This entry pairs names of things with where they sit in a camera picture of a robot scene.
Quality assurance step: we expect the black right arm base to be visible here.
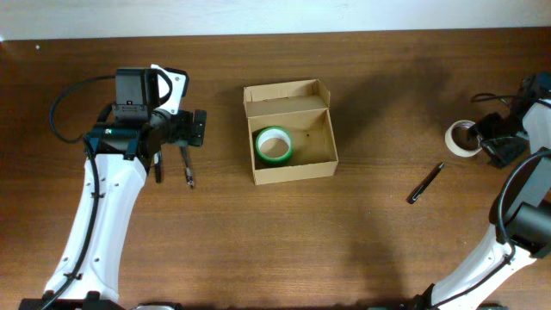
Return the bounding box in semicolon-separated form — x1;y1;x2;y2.
362;296;509;310

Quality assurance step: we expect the green tape roll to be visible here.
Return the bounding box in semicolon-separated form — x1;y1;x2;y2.
255;126;294;167

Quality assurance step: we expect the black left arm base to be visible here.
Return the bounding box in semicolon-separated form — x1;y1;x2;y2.
18;291;125;310

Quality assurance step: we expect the black pen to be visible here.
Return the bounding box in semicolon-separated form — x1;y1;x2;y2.
406;162;445;204

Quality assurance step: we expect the white masking tape roll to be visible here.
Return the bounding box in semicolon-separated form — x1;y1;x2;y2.
444;120;482;158

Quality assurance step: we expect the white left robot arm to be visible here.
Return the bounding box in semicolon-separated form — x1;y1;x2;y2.
21;65;207;309

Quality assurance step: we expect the brown cardboard box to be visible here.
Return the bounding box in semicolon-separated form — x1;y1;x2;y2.
244;79;338;185

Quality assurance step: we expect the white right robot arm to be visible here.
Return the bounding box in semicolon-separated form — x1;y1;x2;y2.
407;71;550;309

